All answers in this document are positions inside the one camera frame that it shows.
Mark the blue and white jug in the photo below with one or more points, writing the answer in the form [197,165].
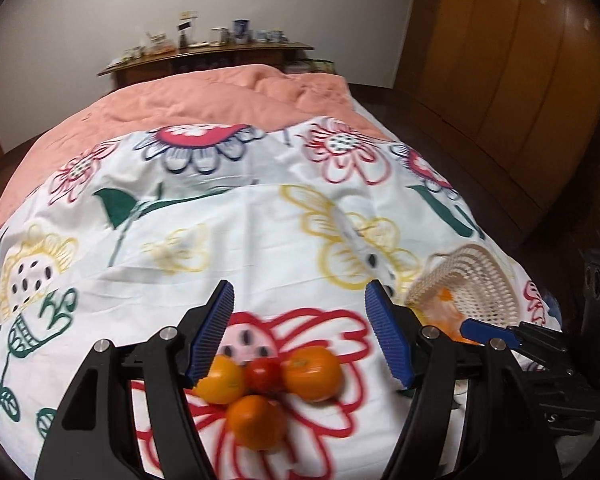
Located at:
[240,30]

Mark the black stand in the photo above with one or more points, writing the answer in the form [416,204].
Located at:
[182,35]

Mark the clear plastic bag orange print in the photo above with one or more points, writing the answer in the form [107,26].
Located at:
[442,312]

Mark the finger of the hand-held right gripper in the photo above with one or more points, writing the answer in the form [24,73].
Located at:
[480,331]

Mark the red tomato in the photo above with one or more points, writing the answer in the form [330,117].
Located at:
[263,375]

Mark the orange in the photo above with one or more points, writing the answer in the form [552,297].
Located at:
[256,422]
[312,372]
[222,380]

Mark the wooden sideboard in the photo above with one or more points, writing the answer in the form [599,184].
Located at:
[205,57]

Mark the glass teapot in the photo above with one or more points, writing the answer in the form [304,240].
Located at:
[156,42]

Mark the pink blanket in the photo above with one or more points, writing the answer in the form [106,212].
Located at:
[180,95]

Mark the white wall socket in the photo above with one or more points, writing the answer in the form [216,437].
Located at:
[190,14]

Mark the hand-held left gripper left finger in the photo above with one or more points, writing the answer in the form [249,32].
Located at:
[212,332]

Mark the wooden wardrobe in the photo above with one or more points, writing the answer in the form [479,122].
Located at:
[505,60]

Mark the white plastic basket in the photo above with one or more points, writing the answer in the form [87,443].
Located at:
[485,280]

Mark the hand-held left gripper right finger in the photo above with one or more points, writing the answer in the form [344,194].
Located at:
[387,340]

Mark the white floral printed duvet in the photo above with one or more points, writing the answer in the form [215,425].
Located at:
[230,240]

